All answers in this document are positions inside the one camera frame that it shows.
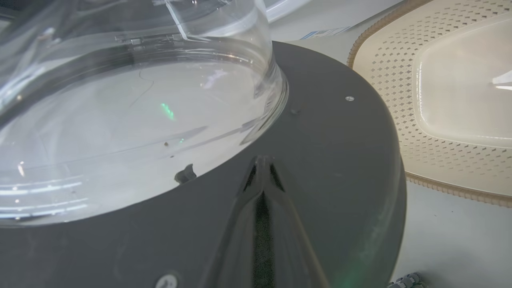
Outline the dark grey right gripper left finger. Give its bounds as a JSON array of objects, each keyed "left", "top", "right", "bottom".
[{"left": 199, "top": 156, "right": 264, "bottom": 288}]

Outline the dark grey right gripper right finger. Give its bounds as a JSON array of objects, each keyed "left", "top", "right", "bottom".
[{"left": 264, "top": 157, "right": 330, "bottom": 288}]

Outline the beige perforated laundry basket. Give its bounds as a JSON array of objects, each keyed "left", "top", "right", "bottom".
[{"left": 347, "top": 0, "right": 512, "bottom": 208}]

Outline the blue energy label sticker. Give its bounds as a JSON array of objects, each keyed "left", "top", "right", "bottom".
[{"left": 300, "top": 26, "right": 352, "bottom": 40}]

